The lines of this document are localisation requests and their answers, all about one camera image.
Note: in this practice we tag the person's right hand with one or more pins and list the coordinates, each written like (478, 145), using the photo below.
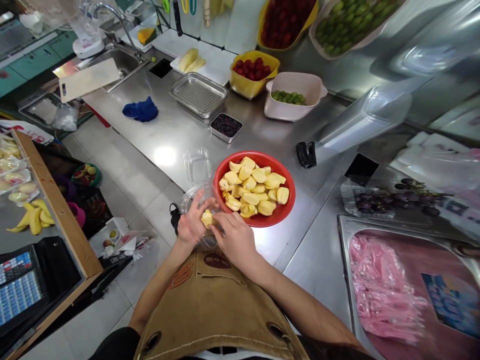
(236, 236)

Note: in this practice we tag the person's left hand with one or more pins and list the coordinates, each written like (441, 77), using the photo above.
(189, 227)

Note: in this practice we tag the person's right fingers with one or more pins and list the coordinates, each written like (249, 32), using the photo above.
(221, 224)

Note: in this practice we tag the person's left fingers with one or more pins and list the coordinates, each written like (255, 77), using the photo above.
(197, 206)

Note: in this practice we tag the yellow jackfruit piece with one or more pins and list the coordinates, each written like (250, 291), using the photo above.
(207, 219)

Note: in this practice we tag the clear plastic clamshell container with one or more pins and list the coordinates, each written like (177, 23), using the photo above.
(197, 165)

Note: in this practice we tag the pile of jackfruit pods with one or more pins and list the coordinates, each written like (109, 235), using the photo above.
(255, 187)

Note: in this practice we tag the red round plastic colander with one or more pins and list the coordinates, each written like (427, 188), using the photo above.
(277, 217)

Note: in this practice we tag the small steel rectangular tray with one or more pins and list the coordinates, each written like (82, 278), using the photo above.
(215, 132)

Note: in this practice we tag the person's body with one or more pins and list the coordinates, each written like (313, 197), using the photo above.
(210, 307)

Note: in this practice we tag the white cardboard box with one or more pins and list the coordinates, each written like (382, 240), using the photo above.
(114, 232)

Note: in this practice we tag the pile of dark berries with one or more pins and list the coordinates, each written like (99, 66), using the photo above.
(227, 125)

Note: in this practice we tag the black plastic crate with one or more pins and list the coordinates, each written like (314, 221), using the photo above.
(95, 206)

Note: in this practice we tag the black stapler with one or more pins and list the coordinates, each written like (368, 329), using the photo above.
(305, 154)

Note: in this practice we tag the blue cloth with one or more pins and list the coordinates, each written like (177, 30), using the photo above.
(141, 109)

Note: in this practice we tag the perforated steel tray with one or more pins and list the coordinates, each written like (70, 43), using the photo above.
(198, 94)

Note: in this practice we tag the bowl of mixed fruit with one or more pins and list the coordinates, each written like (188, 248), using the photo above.
(87, 175)

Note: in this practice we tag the pink plastic bowl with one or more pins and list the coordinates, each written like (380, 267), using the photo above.
(77, 214)

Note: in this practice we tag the wooden edged counter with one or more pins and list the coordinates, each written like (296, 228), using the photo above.
(71, 232)

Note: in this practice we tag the clear plastic grape tray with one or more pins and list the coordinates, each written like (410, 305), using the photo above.
(348, 202)

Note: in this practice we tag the pale pink plastic basket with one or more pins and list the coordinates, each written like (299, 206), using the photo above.
(288, 112)

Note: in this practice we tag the yellow plastic basket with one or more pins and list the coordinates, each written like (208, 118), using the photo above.
(243, 84)

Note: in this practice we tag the pile of green grapes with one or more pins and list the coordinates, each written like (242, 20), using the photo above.
(288, 97)

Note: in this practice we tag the square counter waste hole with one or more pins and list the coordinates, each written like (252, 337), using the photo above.
(362, 170)
(160, 68)

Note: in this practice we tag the white tray of fruit slices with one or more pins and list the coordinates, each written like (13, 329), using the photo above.
(213, 62)

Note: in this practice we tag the pile of red cherry tomatoes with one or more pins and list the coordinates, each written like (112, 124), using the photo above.
(253, 69)

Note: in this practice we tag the crumpled clear plastic bag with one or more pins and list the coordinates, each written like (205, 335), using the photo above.
(64, 118)

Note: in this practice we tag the bunch of yellow bananas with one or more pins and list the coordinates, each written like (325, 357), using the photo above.
(35, 219)

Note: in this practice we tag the steel sink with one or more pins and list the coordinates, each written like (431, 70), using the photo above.
(120, 62)

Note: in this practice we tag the white cutting board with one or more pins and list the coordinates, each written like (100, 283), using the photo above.
(88, 79)

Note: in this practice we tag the pile of pink wrapped utensils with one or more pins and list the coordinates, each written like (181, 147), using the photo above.
(382, 285)

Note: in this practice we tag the white tray with orange wedge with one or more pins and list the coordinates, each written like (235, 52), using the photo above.
(144, 37)

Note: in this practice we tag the stack of clear plastic containers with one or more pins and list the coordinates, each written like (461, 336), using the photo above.
(363, 116)

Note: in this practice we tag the group of wrapped fruit trays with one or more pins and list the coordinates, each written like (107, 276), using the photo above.
(15, 176)

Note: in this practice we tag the black cash register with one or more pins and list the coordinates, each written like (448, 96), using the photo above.
(26, 281)

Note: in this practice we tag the bunch of dark purple grapes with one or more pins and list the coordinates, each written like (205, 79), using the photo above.
(408, 195)

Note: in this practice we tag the steel faucet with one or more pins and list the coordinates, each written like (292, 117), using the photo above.
(123, 26)

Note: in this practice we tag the white blender appliance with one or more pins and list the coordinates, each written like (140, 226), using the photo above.
(88, 37)

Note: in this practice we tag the teal cabinet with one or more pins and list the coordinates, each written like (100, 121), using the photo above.
(30, 60)

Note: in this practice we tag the stack of white plastic bags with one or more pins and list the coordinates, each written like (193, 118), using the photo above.
(438, 161)

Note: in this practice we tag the large steel basin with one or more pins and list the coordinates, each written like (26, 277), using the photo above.
(446, 255)

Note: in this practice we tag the blue printed card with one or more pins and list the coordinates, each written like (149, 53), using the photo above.
(453, 303)

